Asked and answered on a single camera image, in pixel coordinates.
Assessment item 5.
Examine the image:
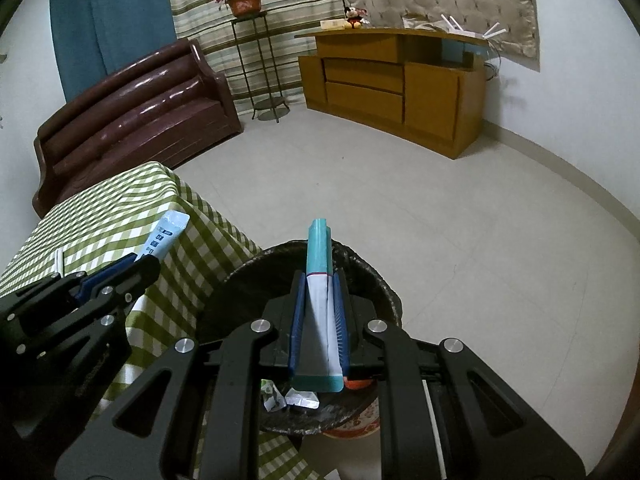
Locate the striped curtain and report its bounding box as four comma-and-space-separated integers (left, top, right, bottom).
164, 0, 343, 113

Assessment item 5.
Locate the brown leather sofa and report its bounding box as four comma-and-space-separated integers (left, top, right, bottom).
32, 37, 244, 218

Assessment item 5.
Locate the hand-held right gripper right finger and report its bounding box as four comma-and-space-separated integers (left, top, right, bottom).
332, 271, 586, 480

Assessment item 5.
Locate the white router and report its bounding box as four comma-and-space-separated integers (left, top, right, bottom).
440, 14, 501, 41

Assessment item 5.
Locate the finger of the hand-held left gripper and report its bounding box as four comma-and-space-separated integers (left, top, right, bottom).
15, 257, 162, 386
0, 253, 141, 341

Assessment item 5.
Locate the green white wrapper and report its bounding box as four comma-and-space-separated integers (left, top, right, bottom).
260, 379, 283, 411

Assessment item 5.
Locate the teal and white box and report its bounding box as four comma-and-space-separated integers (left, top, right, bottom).
291, 219, 346, 393

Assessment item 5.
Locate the blue curtain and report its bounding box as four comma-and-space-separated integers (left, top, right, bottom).
49, 0, 177, 103

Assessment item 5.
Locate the white crumpled wrapper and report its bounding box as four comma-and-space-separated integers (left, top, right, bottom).
284, 387, 321, 410

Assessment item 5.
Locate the metal plant stand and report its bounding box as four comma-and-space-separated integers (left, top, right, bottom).
230, 11, 290, 123

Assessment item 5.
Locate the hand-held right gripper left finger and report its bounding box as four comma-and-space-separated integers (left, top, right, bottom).
54, 270, 308, 480

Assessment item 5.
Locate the black lined trash bin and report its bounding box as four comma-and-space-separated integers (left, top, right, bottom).
197, 240, 403, 436

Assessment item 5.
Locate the light blue white sachet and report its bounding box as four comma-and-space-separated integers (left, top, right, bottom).
142, 211, 191, 261

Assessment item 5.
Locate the wooden cabinet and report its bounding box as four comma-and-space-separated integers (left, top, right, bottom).
294, 27, 488, 160

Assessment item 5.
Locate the green checked tablecloth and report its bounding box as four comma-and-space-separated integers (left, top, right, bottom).
0, 161, 321, 480

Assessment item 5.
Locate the clear plastic bag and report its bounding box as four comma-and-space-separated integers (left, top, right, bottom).
402, 14, 443, 31

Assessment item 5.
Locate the red white bowl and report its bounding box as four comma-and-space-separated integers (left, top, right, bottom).
320, 395, 383, 441

